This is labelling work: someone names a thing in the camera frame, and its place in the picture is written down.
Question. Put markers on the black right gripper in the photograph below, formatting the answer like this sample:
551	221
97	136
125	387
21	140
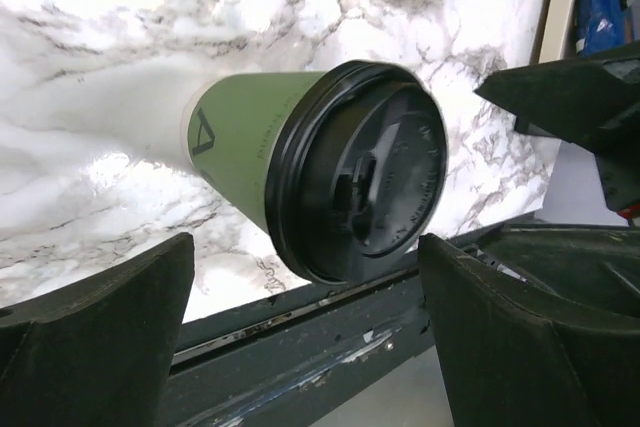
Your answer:
593	102

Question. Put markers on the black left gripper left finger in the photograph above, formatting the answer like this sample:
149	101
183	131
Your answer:
97	352

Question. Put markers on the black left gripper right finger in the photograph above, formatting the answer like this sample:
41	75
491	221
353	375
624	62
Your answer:
512	354

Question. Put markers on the black plastic cup lid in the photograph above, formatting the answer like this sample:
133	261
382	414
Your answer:
356	173

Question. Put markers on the green paper cup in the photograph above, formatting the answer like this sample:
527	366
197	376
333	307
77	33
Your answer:
233	126

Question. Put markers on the blue snack bag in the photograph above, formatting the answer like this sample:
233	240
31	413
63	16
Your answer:
599	26

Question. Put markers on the beige shelf rack black frame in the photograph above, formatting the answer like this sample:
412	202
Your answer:
557	36

